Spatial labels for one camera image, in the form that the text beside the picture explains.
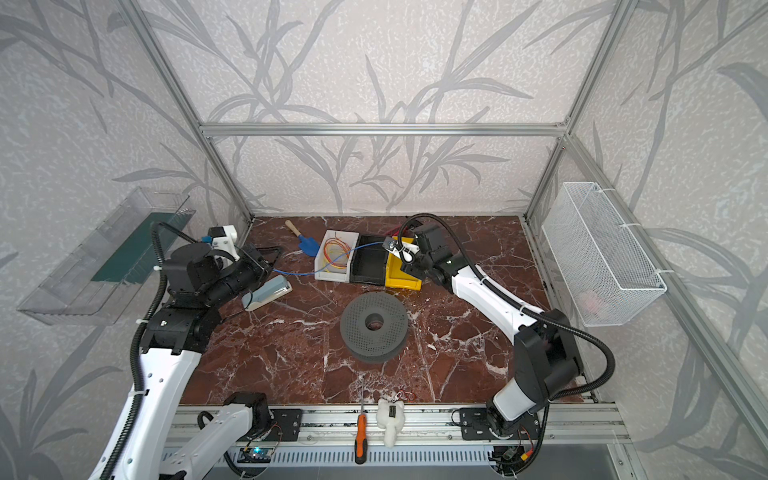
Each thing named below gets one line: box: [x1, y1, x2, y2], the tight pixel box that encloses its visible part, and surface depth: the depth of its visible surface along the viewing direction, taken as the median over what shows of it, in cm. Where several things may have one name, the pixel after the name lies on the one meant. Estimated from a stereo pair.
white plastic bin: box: [314, 230, 360, 283], surface depth 103 cm
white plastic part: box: [376, 397, 405, 448], surface depth 74 cm
